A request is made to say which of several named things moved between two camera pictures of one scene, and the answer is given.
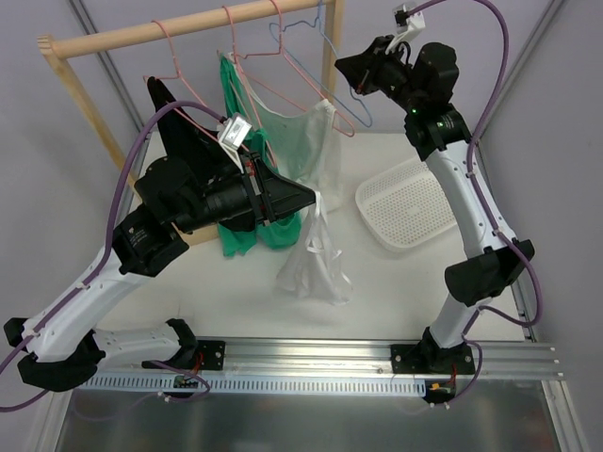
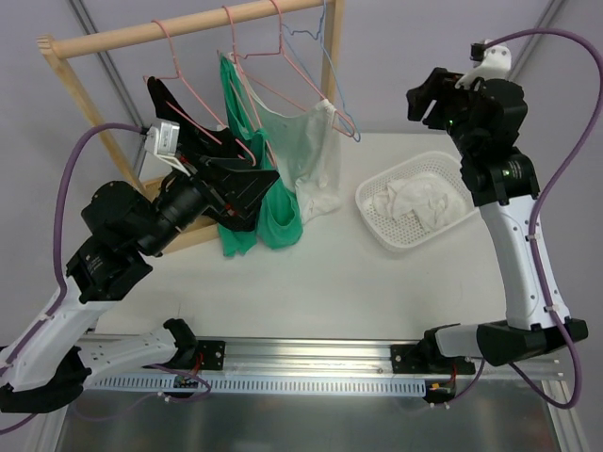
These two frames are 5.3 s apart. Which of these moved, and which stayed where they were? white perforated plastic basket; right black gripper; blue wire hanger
Moved: right black gripper; blue wire hanger
Stayed: white perforated plastic basket
